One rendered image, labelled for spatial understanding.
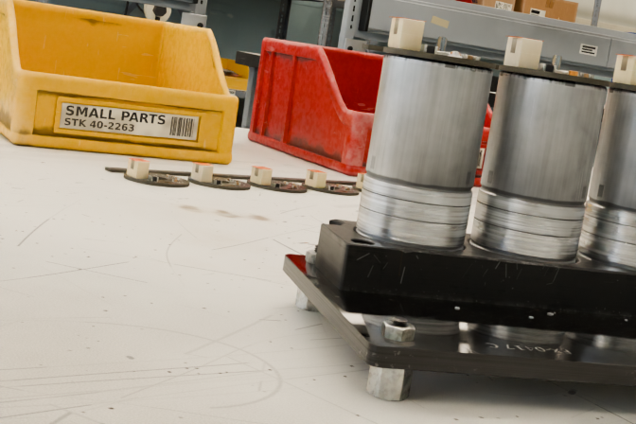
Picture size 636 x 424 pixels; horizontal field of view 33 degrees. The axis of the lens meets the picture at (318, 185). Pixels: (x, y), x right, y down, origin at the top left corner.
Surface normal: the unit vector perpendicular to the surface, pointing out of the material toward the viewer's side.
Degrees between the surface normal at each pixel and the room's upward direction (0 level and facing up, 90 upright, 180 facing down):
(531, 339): 0
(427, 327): 0
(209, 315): 0
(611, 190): 90
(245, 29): 90
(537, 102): 90
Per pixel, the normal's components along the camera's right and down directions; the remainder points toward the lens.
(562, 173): 0.29, 0.17
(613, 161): -0.84, -0.06
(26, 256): 0.15, -0.98
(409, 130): -0.39, 0.06
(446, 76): 0.03, 0.14
